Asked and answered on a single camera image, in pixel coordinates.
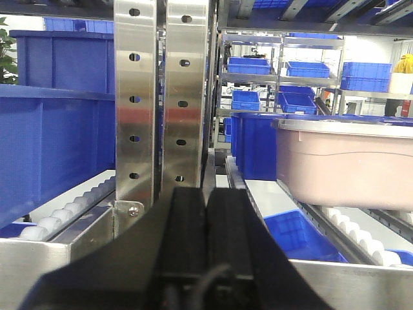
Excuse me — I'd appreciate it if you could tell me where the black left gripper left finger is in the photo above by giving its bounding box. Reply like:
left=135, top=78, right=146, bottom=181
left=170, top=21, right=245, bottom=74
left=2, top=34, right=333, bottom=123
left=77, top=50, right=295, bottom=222
left=20, top=187, right=207, bottom=309

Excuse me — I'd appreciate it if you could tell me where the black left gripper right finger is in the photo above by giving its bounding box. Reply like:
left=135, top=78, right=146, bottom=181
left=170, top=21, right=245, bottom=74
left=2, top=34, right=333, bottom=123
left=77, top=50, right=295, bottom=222
left=206, top=189, right=330, bottom=309

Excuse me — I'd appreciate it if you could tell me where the white lidded storage bin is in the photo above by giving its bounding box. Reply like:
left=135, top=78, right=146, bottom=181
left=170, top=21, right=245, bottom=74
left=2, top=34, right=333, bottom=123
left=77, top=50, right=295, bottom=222
left=273, top=119, right=412, bottom=211

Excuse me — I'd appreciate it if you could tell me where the blue crate lower shelf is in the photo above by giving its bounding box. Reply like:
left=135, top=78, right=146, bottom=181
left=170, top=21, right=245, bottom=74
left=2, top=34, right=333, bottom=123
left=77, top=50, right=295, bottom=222
left=264, top=209, right=347, bottom=263

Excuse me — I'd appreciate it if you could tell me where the white roller conveyor track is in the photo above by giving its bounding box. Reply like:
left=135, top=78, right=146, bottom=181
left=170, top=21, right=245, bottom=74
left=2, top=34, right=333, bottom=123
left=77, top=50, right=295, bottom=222
left=321, top=207, right=412, bottom=269

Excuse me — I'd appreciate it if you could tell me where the blue plastic crate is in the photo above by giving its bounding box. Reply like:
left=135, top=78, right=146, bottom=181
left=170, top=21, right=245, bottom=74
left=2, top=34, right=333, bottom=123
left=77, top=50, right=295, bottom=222
left=231, top=112, right=412, bottom=181

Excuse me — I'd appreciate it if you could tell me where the blue crate left near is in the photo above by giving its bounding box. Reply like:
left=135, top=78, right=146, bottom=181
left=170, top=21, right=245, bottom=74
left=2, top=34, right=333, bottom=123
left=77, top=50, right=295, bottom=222
left=1, top=85, right=116, bottom=227

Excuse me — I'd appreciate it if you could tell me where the background steel shelving rack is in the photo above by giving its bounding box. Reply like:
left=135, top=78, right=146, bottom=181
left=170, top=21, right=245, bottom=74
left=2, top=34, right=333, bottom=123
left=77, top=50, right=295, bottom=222
left=212, top=30, right=345, bottom=149

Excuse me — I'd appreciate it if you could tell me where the blue crate left rear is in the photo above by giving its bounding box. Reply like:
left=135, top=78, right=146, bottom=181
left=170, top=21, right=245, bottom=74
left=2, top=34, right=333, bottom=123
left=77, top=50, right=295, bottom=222
left=10, top=30, right=116, bottom=94

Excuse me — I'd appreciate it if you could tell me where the steel shelf upright post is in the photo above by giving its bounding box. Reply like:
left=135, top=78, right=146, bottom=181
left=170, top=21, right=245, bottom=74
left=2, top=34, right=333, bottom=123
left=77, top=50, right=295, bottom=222
left=114, top=1, right=216, bottom=218

